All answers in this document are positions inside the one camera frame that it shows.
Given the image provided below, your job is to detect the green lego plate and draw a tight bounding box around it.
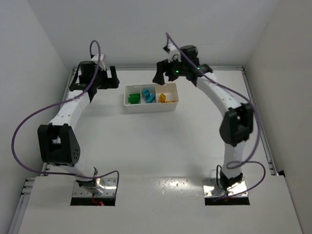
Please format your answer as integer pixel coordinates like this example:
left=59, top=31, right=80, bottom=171
left=128, top=93, right=141, bottom=104

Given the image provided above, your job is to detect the teal 2x4 lego brick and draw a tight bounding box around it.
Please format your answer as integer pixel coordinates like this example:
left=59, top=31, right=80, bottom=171
left=146, top=94, right=156, bottom=103

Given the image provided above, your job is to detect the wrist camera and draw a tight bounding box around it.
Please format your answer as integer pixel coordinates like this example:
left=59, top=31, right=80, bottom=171
left=163, top=43, right=181, bottom=63
left=91, top=54, right=106, bottom=71

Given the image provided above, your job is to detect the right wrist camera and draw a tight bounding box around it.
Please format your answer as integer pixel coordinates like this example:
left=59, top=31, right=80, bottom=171
left=163, top=43, right=181, bottom=63

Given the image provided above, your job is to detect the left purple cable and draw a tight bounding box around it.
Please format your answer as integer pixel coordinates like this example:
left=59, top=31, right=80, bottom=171
left=11, top=39, right=120, bottom=193

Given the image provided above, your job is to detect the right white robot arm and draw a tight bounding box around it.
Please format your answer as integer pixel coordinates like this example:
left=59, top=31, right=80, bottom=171
left=153, top=43, right=254, bottom=190

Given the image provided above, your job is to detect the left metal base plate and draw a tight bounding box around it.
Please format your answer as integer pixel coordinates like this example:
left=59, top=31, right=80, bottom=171
left=72, top=177, right=117, bottom=198

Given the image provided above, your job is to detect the yellow round face lego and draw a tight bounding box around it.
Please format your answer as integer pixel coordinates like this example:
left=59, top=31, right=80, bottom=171
left=158, top=94, right=166, bottom=103

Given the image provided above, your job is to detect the metal base plate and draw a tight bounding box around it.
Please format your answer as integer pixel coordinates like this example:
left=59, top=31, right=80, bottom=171
left=72, top=177, right=117, bottom=198
left=203, top=178, right=248, bottom=198

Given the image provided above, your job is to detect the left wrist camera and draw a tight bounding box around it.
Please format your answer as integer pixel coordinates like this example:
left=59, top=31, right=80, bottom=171
left=91, top=54, right=106, bottom=71

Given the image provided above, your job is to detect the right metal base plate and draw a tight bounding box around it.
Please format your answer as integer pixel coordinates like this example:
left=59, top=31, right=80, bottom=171
left=203, top=178, right=248, bottom=198

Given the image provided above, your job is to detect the white three-compartment tray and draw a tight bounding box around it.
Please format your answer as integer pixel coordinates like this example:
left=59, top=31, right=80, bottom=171
left=124, top=83, right=179, bottom=114

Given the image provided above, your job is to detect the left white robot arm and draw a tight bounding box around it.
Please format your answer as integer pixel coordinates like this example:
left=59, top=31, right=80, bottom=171
left=38, top=54, right=119, bottom=195

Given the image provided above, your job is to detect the teal frog lily lego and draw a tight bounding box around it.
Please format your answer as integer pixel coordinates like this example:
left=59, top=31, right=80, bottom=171
left=142, top=89, right=151, bottom=99

